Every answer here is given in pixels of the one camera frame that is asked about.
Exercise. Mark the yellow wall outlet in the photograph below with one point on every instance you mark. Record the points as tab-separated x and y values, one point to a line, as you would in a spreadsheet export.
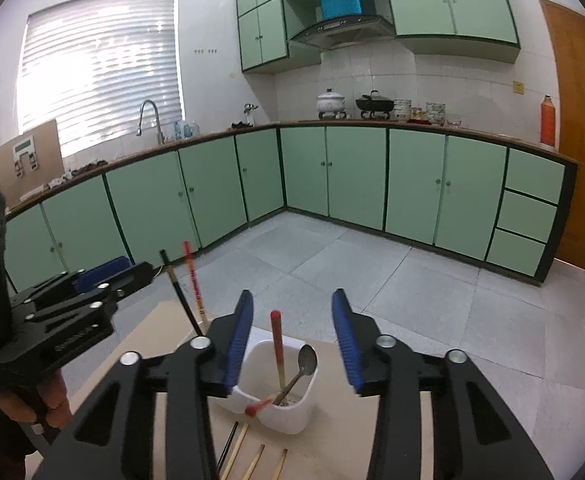
518	87

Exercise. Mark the black range hood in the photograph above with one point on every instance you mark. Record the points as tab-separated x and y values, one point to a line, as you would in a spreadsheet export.
342	32

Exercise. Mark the brown cardboard box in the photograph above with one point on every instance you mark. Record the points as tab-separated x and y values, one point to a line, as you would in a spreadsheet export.
47	160

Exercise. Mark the wall hooks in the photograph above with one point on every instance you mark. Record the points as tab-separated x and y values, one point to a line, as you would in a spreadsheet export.
205	51

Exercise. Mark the green base cabinets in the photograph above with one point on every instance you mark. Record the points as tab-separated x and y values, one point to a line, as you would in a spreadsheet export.
357	175

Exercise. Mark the white cooking pot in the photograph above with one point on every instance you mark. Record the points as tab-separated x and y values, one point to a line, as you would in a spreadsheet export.
331	101

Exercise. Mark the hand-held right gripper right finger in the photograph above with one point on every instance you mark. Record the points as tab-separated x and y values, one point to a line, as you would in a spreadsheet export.
345	340

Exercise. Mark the white double utensil holder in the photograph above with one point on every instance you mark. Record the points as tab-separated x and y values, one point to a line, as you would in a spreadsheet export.
292	417

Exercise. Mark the white window blinds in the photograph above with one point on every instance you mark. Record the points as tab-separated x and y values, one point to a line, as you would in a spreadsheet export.
97	70

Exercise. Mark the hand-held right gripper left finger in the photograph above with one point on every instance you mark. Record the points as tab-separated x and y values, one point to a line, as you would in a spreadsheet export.
237	340

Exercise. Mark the clear plastic bottles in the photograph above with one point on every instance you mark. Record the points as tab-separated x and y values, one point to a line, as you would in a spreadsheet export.
187	130

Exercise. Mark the blue box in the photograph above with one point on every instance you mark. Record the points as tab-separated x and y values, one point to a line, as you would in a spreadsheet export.
340	2

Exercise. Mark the metal kitchen faucet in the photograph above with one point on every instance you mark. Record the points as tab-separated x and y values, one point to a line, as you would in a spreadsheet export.
160	132

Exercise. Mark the person's left hand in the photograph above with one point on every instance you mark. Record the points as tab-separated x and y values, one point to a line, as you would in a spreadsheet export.
60	400

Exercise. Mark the gas stove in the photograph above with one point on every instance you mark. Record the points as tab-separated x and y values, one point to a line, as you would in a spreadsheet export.
330	115

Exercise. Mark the patterned jar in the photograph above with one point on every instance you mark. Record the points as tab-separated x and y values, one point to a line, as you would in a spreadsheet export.
436	112

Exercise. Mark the green wall cabinets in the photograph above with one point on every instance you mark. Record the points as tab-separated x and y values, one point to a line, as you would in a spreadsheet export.
472	0

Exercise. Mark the dark cloth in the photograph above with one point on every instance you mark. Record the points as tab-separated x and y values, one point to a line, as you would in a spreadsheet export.
90	166

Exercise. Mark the black chopstick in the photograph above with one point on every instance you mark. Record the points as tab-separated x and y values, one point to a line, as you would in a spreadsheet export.
228	442
186	300

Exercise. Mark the metal spoon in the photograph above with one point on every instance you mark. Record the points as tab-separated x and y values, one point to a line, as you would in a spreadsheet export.
307	360

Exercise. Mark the black wok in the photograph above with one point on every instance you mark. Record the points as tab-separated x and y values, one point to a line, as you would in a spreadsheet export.
375	104

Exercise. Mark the clear glass cup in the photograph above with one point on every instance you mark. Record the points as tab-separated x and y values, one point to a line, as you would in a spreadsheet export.
454	121

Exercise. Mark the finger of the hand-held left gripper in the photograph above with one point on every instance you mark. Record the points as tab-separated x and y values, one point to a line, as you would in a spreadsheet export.
102	275
132	280

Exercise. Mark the orange thermos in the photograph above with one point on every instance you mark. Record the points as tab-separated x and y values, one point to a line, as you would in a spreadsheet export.
548	125

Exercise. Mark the stack of bowls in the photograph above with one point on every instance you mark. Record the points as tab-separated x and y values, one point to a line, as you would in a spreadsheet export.
402	110

